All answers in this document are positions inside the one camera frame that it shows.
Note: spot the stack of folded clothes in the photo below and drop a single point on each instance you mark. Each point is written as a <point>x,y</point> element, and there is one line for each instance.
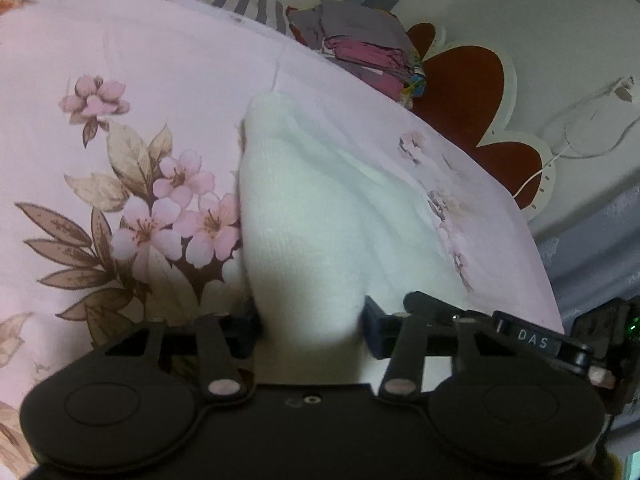
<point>360,45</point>

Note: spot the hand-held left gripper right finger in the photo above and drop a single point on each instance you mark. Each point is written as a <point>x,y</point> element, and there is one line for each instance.
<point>373,330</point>

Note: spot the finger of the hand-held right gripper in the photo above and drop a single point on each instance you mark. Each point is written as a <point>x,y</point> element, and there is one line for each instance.
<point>427,304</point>

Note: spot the pink floral bedsheet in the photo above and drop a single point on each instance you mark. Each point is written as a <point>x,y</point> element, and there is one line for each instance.
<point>125,60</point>

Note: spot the grey lace cloth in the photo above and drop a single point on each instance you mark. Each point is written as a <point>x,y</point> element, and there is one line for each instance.
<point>595,245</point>

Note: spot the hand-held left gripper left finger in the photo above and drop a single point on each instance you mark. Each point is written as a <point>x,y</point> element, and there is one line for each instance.
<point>247,336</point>

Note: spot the red flower-shaped mat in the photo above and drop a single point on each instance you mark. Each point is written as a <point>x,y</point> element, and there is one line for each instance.
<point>465,90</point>

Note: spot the white small garment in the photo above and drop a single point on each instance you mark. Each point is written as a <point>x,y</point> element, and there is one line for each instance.
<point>310,220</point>

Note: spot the grey striped cloth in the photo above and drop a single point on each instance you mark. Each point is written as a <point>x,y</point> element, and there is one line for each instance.
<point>240,2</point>

